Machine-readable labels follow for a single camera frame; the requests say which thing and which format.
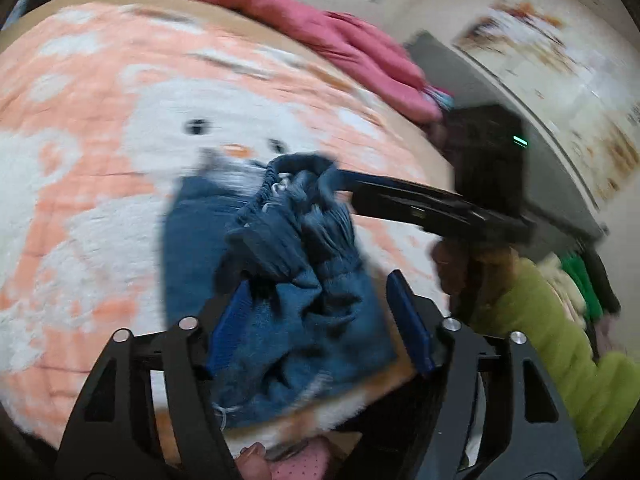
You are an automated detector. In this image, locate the peach white fleece blanket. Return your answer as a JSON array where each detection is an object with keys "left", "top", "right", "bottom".
[{"left": 1, "top": 3, "right": 427, "bottom": 445}]

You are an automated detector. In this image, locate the person right hand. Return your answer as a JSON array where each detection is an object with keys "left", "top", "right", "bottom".
[{"left": 431, "top": 238, "right": 480, "bottom": 312}]

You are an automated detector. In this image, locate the tree wall painting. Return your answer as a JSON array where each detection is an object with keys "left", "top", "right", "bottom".
[{"left": 454, "top": 0, "right": 639, "bottom": 207}]

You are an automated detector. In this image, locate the pink red comforter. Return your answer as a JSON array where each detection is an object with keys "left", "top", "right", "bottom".
[{"left": 195, "top": 0, "right": 442, "bottom": 125}]

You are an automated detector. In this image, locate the grey quilted headboard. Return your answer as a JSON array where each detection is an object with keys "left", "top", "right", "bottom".
[{"left": 406, "top": 32, "right": 608, "bottom": 261}]

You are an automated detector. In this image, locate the pile of folded clothes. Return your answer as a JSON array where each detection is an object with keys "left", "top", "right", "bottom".
[{"left": 536, "top": 252, "right": 622, "bottom": 361}]

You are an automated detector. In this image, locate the blue denim pants lace hem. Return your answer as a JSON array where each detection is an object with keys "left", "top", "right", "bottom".
[{"left": 162, "top": 153, "right": 396, "bottom": 428}]

